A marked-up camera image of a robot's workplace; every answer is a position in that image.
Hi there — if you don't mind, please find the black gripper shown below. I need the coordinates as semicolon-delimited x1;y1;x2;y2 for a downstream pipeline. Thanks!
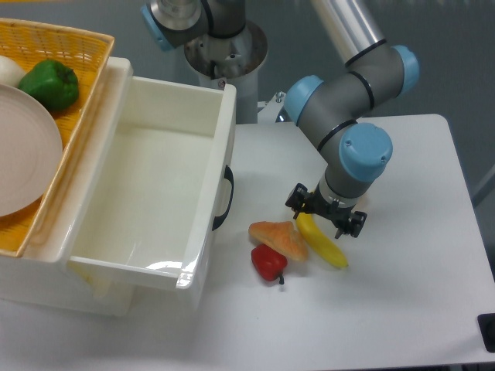
285;183;367;239

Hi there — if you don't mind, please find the triangle bread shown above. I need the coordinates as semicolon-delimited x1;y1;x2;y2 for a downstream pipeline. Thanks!
248;221;309;262

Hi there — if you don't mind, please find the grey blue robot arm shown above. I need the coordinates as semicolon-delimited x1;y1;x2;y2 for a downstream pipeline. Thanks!
141;1;419;237

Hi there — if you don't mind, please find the yellow banana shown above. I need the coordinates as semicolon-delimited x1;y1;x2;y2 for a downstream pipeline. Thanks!
295;211;348;268

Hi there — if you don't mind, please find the red bell pepper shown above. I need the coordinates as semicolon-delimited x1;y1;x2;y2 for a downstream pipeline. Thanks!
251;244;288;285

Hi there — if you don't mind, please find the white plastic drawer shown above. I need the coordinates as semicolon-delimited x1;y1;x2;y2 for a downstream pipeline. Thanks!
70;77;237;308

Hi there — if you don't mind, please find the black device at table edge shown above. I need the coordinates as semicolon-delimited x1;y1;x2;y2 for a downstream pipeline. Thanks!
477;313;495;353

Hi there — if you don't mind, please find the white drawer cabinet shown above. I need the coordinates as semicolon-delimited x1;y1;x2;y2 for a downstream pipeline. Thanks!
1;57;134;316

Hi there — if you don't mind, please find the green bell pepper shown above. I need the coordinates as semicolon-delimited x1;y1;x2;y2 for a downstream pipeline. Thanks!
18;60;79;111

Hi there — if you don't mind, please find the pink plate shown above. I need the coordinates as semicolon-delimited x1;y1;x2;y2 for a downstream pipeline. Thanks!
1;85;63;216

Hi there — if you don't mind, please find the yellow woven basket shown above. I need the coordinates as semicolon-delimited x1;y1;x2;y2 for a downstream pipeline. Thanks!
1;18;114;258

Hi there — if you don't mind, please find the white onion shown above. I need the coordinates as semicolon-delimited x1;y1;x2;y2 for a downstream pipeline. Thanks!
0;56;26;87

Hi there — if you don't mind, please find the black drawer handle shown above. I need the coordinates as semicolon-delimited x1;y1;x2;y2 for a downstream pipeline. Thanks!
212;165;234;231

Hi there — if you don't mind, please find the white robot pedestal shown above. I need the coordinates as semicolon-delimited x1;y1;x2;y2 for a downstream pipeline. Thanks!
184;21;268;124

